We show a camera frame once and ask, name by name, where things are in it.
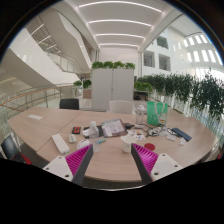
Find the white power strip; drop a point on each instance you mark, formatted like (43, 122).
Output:
(60, 143)

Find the small white charger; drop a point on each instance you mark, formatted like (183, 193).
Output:
(72, 138)

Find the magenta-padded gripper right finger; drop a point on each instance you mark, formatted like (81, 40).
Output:
(165, 165)

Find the small red black box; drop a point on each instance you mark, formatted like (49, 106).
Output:
(76, 130)

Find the black power adapter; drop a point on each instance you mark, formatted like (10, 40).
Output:
(128, 126)

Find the row of green hedge plants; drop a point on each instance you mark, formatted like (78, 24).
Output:
(186, 90)

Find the flat round red coaster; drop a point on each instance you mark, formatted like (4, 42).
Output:
(149, 146)

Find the black office chair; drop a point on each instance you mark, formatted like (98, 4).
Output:
(9, 148)

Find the white paper sheet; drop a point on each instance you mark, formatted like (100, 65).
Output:
(35, 117)

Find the dark blue flat case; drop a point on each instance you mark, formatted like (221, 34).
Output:
(181, 134)

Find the white chair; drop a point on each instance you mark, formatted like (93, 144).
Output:
(120, 106)

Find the white card with print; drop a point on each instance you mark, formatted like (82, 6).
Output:
(85, 132)

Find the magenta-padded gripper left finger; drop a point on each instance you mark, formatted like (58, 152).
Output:
(58, 165)

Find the white label card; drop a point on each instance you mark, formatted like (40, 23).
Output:
(171, 137)

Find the clear plastic jug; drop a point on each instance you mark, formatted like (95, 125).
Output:
(140, 115)

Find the potted plant in brown planter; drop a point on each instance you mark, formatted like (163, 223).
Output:
(86, 87)

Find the green tote bag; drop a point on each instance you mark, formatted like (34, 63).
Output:
(156, 113)

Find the green plants on cabinet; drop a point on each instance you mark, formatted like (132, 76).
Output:
(113, 64)

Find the colourful sticker sheet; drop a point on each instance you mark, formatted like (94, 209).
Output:
(138, 134)

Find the white computer mouse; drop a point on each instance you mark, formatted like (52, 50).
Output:
(82, 144)

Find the ceiling light strips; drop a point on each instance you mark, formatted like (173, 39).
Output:
(120, 22)

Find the small white packet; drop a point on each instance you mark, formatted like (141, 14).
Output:
(182, 141)

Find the white cabinet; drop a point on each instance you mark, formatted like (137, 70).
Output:
(111, 88)

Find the small green tube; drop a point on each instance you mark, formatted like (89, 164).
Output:
(101, 140)

